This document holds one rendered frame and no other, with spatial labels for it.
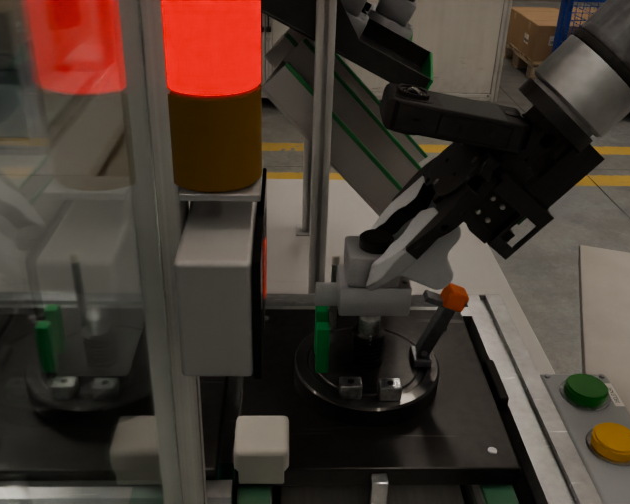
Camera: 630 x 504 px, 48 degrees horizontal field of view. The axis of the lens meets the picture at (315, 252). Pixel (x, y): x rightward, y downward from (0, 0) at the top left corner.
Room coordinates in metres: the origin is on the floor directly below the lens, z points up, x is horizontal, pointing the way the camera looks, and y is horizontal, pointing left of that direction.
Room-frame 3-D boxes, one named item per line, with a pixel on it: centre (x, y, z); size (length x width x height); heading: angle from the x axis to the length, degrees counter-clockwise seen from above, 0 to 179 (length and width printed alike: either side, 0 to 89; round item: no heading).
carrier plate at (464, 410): (0.55, -0.05, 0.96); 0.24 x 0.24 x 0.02; 3
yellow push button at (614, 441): (0.47, -0.27, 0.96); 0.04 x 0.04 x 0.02
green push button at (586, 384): (0.54, -0.27, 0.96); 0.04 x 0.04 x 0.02
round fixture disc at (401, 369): (0.55, -0.05, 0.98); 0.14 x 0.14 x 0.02
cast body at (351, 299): (0.55, -0.04, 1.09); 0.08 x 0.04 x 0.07; 93
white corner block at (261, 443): (0.45, 0.04, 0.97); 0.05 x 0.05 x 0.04; 3
